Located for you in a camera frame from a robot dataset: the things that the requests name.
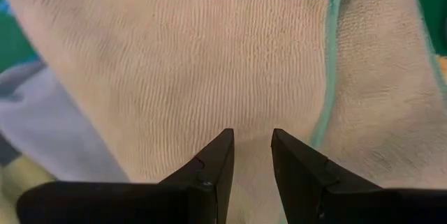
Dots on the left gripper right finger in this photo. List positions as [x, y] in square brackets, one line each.
[331, 199]

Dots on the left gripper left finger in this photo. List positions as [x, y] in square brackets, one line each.
[139, 203]

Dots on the beige towel with green edging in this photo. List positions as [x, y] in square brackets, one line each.
[216, 67]

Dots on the grey-blue towel with blue edging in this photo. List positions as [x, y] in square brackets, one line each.
[45, 123]

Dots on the lime green waffle towel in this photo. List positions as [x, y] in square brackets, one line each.
[14, 185]

